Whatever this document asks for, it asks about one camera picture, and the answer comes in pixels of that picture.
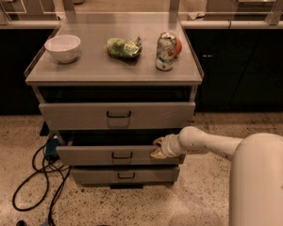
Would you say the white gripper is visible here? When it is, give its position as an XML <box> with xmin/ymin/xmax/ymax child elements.
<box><xmin>150</xmin><ymin>134</ymin><xmax>181</xmax><ymax>159</ymax></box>

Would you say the grey drawer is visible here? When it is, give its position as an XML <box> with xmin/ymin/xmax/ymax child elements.
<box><xmin>40</xmin><ymin>102</ymin><xmax>195</xmax><ymax>130</ymax></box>
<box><xmin>56</xmin><ymin>129</ymin><xmax>186</xmax><ymax>167</ymax></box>
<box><xmin>72</xmin><ymin>167</ymin><xmax>179</xmax><ymax>185</ymax></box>

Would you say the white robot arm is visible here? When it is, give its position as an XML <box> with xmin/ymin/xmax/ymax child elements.
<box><xmin>151</xmin><ymin>126</ymin><xmax>283</xmax><ymax>226</ymax></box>

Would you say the grey drawer cabinet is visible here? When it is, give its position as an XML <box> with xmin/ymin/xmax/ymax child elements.
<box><xmin>24</xmin><ymin>12</ymin><xmax>205</xmax><ymax>189</ymax></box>

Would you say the orange fruit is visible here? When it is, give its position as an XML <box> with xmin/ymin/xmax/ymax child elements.
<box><xmin>175</xmin><ymin>38</ymin><xmax>182</xmax><ymax>56</ymax></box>

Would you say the green chip bag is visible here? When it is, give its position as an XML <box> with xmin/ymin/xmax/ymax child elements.
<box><xmin>107</xmin><ymin>37</ymin><xmax>142</xmax><ymax>58</ymax></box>

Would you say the crushed soda can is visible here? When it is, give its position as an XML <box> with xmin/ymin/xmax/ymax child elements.
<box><xmin>156</xmin><ymin>32</ymin><xmax>177</xmax><ymax>71</ymax></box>

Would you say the blue power box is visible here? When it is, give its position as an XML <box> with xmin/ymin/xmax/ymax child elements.
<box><xmin>44</xmin><ymin>136</ymin><xmax>59</xmax><ymax>158</ymax></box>

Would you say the white ceramic bowl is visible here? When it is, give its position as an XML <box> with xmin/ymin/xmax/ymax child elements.
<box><xmin>44</xmin><ymin>35</ymin><xmax>81</xmax><ymax>63</ymax></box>

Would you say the background grey cabinet right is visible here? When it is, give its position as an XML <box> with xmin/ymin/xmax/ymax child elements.
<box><xmin>205</xmin><ymin>0</ymin><xmax>275</xmax><ymax>21</ymax></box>

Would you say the background grey cabinet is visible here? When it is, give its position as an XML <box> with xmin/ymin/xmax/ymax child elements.
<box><xmin>205</xmin><ymin>0</ymin><xmax>275</xmax><ymax>21</ymax></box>
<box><xmin>0</xmin><ymin>0</ymin><xmax>58</xmax><ymax>21</ymax></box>

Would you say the background grey cabinet left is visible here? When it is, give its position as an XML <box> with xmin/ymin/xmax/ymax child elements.
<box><xmin>0</xmin><ymin>0</ymin><xmax>58</xmax><ymax>21</ymax></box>

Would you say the black floor cable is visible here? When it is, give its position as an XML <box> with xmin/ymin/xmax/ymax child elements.
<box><xmin>11</xmin><ymin>143</ymin><xmax>73</xmax><ymax>226</ymax></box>

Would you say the white rail right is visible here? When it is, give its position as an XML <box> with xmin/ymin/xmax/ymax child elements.
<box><xmin>181</xmin><ymin>21</ymin><xmax>283</xmax><ymax>29</ymax></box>

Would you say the white rail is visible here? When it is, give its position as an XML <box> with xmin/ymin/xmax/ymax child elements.
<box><xmin>0</xmin><ymin>21</ymin><xmax>62</xmax><ymax>29</ymax></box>
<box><xmin>181</xmin><ymin>21</ymin><xmax>283</xmax><ymax>29</ymax></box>

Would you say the white rail left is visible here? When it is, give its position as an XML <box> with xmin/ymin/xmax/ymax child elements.
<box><xmin>0</xmin><ymin>21</ymin><xmax>62</xmax><ymax>29</ymax></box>

